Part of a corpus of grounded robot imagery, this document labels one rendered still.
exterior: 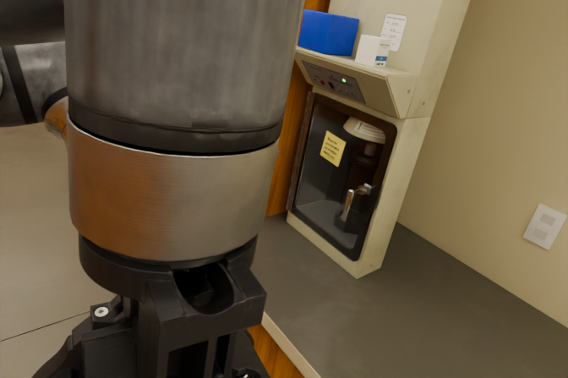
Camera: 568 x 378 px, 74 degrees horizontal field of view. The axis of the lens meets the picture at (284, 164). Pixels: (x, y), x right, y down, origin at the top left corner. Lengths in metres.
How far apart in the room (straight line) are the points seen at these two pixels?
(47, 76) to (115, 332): 0.40
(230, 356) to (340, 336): 0.78
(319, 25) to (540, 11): 0.61
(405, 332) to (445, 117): 0.70
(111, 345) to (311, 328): 0.77
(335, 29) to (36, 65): 0.63
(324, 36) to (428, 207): 0.76
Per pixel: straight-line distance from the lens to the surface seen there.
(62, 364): 0.23
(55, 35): 0.21
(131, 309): 0.18
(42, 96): 0.56
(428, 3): 0.91
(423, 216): 1.44
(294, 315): 0.96
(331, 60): 0.90
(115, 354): 0.20
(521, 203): 1.29
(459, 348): 1.06
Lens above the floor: 1.60
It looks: 23 degrees down
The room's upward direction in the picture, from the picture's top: 10 degrees clockwise
